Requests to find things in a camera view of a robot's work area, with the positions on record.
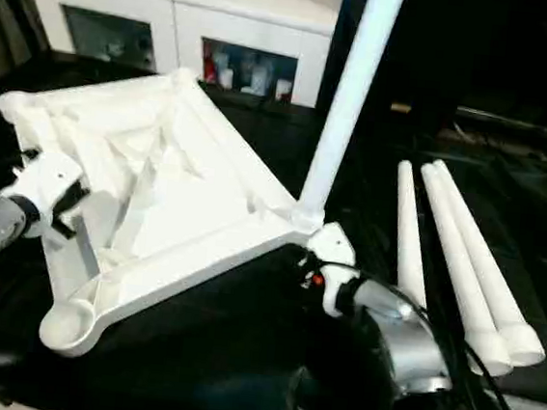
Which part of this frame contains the black cabinet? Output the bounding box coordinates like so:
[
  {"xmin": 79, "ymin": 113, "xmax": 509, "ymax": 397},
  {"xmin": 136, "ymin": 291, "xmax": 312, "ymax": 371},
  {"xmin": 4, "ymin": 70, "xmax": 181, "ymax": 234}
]
[{"xmin": 332, "ymin": 0, "xmax": 547, "ymax": 145}]

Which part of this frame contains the red bottle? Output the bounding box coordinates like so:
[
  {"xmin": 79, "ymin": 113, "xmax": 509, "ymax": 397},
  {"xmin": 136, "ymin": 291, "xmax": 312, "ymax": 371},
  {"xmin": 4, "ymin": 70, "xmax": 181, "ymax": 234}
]
[{"xmin": 203, "ymin": 50, "xmax": 220, "ymax": 84}]

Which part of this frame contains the white plastic table top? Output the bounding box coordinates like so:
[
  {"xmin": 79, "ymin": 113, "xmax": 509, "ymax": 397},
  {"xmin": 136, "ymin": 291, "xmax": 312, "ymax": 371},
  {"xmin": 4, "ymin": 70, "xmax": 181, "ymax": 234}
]
[{"xmin": 0, "ymin": 50, "xmax": 340, "ymax": 382}]

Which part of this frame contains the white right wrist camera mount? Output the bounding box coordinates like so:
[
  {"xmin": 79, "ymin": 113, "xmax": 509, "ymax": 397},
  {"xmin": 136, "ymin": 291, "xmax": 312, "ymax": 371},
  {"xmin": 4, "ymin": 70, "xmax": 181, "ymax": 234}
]
[{"xmin": 291, "ymin": 218, "xmax": 364, "ymax": 319}]

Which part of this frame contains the white plastic table leg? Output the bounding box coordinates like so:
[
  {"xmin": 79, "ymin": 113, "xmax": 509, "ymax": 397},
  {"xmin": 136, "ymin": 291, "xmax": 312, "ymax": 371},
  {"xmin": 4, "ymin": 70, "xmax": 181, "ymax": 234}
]
[
  {"xmin": 401, "ymin": 163, "xmax": 533, "ymax": 379},
  {"xmin": 383, "ymin": 161, "xmax": 442, "ymax": 312},
  {"xmin": 293, "ymin": 0, "xmax": 408, "ymax": 237},
  {"xmin": 413, "ymin": 158, "xmax": 547, "ymax": 370}
]

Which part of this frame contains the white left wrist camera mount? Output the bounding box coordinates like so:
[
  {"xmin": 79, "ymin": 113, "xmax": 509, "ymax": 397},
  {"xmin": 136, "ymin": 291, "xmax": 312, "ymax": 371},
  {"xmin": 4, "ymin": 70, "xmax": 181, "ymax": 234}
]
[{"xmin": 4, "ymin": 144, "xmax": 89, "ymax": 245}]

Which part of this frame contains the black work mat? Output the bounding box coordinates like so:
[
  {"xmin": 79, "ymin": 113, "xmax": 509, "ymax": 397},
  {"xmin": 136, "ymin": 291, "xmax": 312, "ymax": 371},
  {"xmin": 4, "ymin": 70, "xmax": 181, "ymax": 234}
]
[{"xmin": 0, "ymin": 42, "xmax": 547, "ymax": 410}]

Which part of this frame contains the small white cup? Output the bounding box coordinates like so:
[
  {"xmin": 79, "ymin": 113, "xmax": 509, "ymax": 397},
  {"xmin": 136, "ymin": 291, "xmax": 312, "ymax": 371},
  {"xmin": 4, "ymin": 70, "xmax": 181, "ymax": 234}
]
[{"xmin": 274, "ymin": 78, "xmax": 294, "ymax": 102}]

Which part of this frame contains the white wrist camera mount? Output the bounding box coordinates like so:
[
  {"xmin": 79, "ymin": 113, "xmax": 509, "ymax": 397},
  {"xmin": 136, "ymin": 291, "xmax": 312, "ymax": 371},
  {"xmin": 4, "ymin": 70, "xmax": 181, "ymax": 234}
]
[
  {"xmin": 4, "ymin": 144, "xmax": 89, "ymax": 245},
  {"xmin": 291, "ymin": 218, "xmax": 364, "ymax": 319}
]

